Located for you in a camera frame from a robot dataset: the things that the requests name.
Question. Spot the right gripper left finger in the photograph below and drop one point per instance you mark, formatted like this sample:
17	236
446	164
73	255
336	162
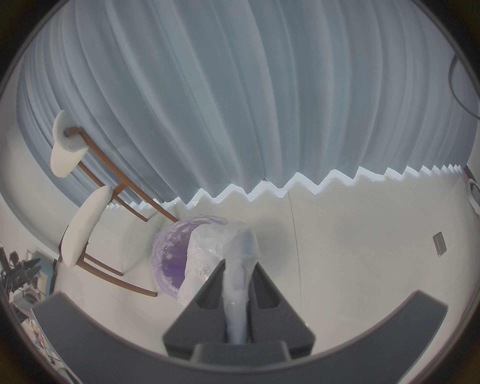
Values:
202	322

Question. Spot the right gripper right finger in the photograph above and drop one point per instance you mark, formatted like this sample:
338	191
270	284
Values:
277	322

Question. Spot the clear plastic wrapper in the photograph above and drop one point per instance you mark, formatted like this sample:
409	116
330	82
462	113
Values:
236	285

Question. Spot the purple plastic bag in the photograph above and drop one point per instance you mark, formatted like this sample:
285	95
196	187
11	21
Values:
172	262

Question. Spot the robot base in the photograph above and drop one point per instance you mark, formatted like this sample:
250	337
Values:
28	298

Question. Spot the white cushioned wooden chair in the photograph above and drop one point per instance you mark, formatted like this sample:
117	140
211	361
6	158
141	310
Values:
88	217

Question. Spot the blue-green curtain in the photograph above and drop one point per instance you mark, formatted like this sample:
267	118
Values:
243	93

